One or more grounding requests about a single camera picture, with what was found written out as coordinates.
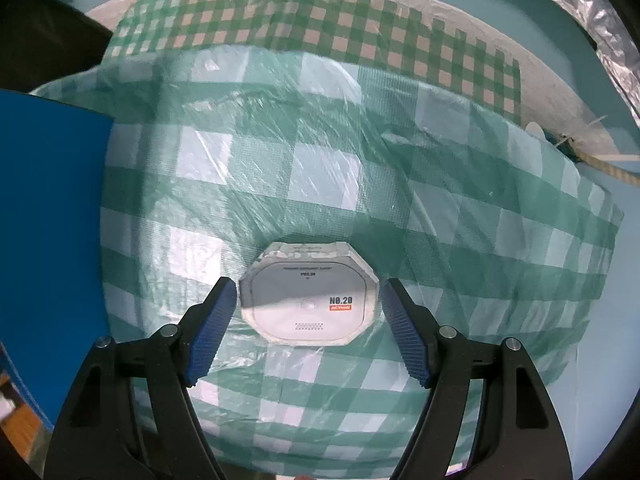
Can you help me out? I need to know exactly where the blue-edged cardboard box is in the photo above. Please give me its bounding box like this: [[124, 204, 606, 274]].
[[1, 90, 113, 428]]

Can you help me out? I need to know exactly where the large-check green tablecloth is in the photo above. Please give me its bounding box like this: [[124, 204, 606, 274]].
[[34, 47, 623, 478]]

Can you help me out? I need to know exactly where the white octagonal device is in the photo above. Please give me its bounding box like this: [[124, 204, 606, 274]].
[[239, 242, 380, 347]]

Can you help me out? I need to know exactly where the small-check green tablecloth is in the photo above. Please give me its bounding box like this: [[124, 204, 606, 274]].
[[104, 0, 522, 122]]

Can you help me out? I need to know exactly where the silver foil sheet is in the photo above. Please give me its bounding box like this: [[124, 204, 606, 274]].
[[551, 0, 639, 120]]

